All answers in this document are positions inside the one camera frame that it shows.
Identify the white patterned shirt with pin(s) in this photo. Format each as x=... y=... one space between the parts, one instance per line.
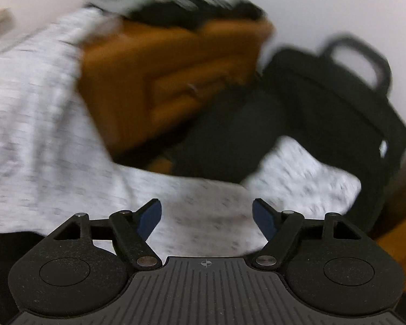
x=37 y=125

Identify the black bag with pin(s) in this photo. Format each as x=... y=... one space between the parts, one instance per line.
x=324 y=108

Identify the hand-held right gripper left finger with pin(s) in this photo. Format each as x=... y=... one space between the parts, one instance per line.
x=150 y=218

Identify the black folded garment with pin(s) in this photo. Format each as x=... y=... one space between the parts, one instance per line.
x=196 y=15

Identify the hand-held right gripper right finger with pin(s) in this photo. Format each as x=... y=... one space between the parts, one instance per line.
x=264 y=218

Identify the wooden desk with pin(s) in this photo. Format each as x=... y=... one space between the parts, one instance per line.
x=138 y=84

